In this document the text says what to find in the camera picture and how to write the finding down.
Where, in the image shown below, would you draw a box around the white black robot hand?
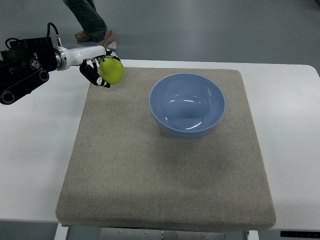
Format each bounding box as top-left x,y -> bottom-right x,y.
55,45 -> 122,88

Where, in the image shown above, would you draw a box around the green pear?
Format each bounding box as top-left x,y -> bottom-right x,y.
98,57 -> 125,85

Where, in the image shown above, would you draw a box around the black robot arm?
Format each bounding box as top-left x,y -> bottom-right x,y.
0,22 -> 64,105

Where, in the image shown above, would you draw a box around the blue ceramic bowl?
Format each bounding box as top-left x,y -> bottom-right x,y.
149,73 -> 227,139

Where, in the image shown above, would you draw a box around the upper floor plate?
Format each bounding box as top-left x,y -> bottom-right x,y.
107,41 -> 117,50

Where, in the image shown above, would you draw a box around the person's legs and shoes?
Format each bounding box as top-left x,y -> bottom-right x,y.
63,0 -> 116,48

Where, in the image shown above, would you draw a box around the beige fabric mat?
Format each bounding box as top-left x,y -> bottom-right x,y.
55,67 -> 276,232

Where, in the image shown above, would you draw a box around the metal table frame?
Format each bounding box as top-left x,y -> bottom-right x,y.
54,223 -> 259,240

